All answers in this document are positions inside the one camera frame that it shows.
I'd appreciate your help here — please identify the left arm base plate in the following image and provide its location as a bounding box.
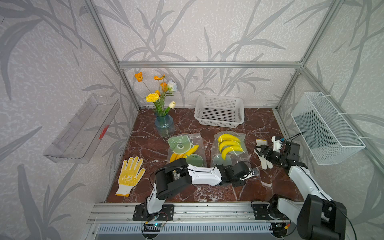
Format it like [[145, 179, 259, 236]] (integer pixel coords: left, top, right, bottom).
[[133, 204, 175, 222]]

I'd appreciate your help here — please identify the zip-top bag with bananas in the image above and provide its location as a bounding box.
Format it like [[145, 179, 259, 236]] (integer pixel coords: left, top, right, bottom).
[[167, 133, 207, 167], [211, 131, 251, 167]]

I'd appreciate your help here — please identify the blue glass vase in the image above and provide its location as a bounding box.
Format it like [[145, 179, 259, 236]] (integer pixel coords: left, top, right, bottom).
[[155, 113, 175, 138]]

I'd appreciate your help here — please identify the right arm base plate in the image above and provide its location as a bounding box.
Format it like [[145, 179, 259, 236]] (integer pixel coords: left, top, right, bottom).
[[251, 202, 289, 221]]

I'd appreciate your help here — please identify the artificial flower bouquet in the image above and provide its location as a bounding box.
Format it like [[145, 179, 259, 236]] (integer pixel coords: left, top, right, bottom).
[[135, 72, 178, 117]]

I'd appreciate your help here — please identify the aluminium front rail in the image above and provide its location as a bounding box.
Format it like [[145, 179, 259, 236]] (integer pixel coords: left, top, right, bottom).
[[86, 201, 304, 224]]

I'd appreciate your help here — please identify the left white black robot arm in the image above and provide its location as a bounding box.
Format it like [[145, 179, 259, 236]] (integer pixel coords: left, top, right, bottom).
[[146, 159, 259, 215]]

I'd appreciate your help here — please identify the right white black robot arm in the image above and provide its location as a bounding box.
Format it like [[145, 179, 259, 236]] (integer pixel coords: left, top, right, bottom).
[[254, 140, 347, 240]]

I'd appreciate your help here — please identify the white work glove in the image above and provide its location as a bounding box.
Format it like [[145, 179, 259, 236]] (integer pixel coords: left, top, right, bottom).
[[254, 139, 273, 170]]

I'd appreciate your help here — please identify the yellow work glove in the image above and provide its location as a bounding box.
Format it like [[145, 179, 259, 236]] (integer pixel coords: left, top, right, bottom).
[[116, 157, 146, 197]]

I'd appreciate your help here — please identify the yellow banana taken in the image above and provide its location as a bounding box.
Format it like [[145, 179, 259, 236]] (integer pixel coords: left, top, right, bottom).
[[219, 140, 241, 152], [221, 146, 244, 160]]

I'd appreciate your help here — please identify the white plastic basket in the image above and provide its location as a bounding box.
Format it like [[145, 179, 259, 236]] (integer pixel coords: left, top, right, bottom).
[[195, 95, 245, 128]]

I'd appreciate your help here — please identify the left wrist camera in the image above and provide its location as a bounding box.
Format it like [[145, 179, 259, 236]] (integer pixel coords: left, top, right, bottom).
[[248, 168, 260, 178]]

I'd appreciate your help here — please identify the white wire mesh basket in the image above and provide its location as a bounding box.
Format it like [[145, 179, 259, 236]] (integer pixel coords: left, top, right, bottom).
[[291, 92, 366, 165]]

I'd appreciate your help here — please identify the clear acrylic wall shelf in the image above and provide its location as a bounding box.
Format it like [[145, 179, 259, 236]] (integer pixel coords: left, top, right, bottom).
[[43, 94, 121, 164]]

